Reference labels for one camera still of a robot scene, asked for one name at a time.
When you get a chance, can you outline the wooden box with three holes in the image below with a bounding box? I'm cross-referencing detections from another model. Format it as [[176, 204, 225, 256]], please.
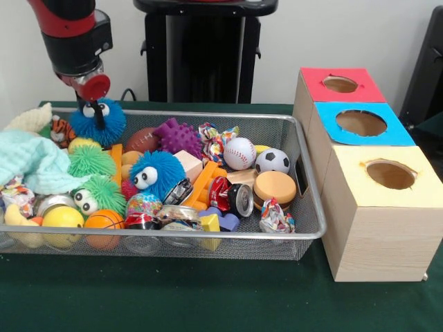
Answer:
[[293, 67, 443, 282]]

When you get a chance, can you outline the shallow clear mesh bin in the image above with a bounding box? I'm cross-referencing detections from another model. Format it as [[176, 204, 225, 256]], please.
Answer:
[[0, 107, 329, 260]]

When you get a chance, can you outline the small orange basketball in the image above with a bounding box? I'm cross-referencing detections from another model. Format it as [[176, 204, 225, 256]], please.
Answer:
[[83, 209, 126, 250]]

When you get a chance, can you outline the dark green table cloth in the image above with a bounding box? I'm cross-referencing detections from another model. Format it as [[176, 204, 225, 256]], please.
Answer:
[[0, 100, 443, 332]]

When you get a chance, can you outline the small blue globe ball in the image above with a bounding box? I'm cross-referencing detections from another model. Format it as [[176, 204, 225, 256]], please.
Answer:
[[126, 192, 163, 218]]

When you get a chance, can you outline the purple spiky toy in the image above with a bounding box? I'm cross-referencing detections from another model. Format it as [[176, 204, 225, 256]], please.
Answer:
[[153, 118, 204, 160]]

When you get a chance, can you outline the yellow smiley ball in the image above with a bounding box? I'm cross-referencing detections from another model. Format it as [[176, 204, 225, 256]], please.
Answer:
[[42, 205, 85, 250]]

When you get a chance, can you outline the small yellow rubber duck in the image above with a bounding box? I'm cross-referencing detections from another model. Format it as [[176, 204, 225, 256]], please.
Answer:
[[4, 203, 42, 229]]

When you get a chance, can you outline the large green spiky ball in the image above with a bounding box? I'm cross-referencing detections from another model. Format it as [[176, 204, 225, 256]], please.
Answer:
[[67, 144, 117, 178]]

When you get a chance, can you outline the cream yellow knitted cloth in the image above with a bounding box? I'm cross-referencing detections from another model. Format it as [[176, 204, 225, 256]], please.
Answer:
[[3, 102, 54, 134]]

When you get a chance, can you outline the plain wooden cube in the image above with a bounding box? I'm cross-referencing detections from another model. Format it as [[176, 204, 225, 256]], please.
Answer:
[[173, 150, 204, 183]]

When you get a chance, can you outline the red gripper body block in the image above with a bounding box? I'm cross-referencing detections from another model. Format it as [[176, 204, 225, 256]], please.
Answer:
[[58, 72, 111, 104]]

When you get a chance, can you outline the white baseball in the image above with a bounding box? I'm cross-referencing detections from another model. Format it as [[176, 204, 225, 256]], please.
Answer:
[[223, 137, 257, 172]]

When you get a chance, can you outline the black upright panel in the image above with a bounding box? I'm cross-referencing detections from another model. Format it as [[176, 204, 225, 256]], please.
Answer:
[[401, 6, 443, 129]]

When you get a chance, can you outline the light green spiky ball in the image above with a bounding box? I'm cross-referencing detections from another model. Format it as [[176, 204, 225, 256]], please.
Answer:
[[72, 174, 127, 216]]

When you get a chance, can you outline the crushed shiny silver can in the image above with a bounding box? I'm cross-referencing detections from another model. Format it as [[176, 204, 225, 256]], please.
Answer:
[[35, 194, 75, 217]]

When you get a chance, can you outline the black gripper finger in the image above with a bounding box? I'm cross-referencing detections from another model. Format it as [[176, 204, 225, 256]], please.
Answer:
[[93, 100, 107, 131]]

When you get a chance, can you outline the long orange toy brick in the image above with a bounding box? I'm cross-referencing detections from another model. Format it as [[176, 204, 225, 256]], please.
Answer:
[[186, 160, 228, 212]]

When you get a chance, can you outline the striped orange tiger toy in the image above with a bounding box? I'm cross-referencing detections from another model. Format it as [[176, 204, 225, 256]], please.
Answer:
[[48, 115, 77, 148]]

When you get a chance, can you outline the small brown football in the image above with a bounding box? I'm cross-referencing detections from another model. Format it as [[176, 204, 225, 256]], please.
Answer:
[[125, 127, 161, 154]]

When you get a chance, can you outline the silver drink can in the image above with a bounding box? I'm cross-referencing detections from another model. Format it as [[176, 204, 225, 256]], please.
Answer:
[[158, 204, 204, 232]]

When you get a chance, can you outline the pale blue waffle cloth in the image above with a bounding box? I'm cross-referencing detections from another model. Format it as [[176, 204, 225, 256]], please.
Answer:
[[0, 129, 89, 195]]

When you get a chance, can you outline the plain blue spiky ball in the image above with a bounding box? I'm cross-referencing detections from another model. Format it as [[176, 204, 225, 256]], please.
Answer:
[[69, 98, 127, 148]]

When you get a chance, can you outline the black drink can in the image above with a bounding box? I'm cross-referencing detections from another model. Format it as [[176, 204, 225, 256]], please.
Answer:
[[208, 176, 255, 219]]

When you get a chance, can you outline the small soccer ball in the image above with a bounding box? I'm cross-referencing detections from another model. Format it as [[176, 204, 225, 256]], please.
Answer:
[[255, 148, 291, 175]]

